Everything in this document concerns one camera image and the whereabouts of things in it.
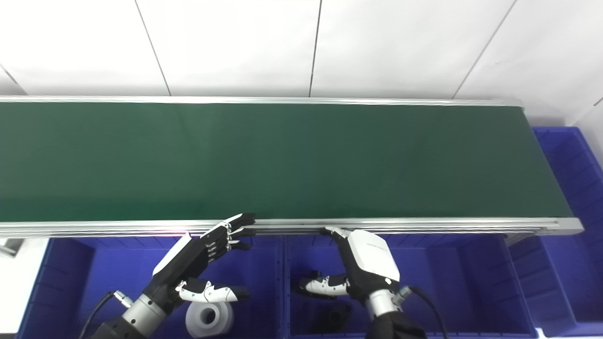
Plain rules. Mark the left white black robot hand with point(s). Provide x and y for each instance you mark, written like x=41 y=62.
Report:
x=181 y=263

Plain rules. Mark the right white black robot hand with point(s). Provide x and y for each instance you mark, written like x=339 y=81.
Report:
x=370 y=259

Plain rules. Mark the black flanged machine part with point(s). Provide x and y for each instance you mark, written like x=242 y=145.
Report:
x=332 y=318

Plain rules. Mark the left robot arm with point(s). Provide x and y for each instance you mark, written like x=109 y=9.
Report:
x=136 y=318

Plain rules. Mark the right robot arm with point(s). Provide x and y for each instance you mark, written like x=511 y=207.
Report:
x=388 y=315

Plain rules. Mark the white cylindrical part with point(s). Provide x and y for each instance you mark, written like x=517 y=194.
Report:
x=209 y=320

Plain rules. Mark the green conveyor belt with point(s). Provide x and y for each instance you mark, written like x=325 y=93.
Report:
x=282 y=160
x=424 y=225

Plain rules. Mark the large blue plastic bin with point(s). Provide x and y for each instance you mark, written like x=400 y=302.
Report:
x=570 y=188

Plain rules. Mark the aluminium conveyor support bracket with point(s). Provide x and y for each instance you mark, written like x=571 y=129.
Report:
x=10 y=247

